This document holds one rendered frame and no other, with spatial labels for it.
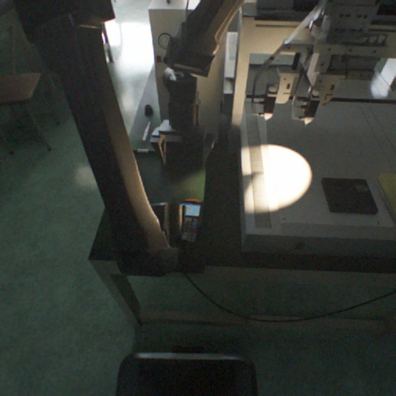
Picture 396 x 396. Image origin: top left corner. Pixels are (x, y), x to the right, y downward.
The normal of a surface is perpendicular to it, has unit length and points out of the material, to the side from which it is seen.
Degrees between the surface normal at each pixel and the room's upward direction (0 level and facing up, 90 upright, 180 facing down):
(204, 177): 0
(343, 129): 0
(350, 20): 90
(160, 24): 90
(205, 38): 119
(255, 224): 0
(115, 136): 70
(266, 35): 90
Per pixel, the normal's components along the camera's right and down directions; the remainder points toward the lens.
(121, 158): 0.91, -0.03
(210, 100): -0.06, 0.77
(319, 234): 0.00, -0.63
